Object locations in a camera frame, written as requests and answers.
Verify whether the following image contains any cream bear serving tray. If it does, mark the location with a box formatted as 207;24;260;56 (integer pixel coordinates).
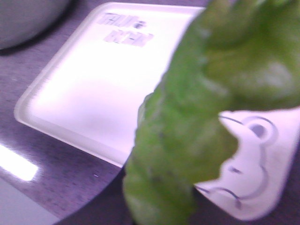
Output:
15;2;300;221

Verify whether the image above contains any green lettuce leaf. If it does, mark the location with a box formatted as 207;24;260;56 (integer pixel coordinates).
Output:
123;0;300;225

